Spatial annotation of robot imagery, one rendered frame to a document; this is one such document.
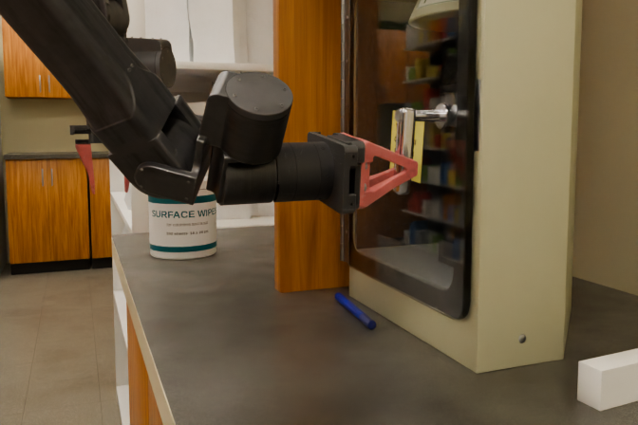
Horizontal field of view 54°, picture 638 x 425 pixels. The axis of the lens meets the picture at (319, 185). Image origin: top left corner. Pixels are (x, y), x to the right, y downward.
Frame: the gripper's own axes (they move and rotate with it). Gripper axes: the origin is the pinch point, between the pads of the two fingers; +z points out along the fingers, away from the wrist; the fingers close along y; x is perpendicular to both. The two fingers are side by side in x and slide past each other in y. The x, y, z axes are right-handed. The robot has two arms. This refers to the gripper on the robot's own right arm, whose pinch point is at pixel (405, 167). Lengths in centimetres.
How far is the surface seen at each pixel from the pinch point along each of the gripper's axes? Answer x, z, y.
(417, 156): -0.3, 3.8, 4.5
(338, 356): 20.9, -6.3, 1.0
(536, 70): -10.3, 11.6, -4.5
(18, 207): 120, -82, 483
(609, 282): 24, 48, 17
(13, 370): 148, -69, 259
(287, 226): 14.4, -3.3, 29.5
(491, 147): -2.8, 6.3, -5.5
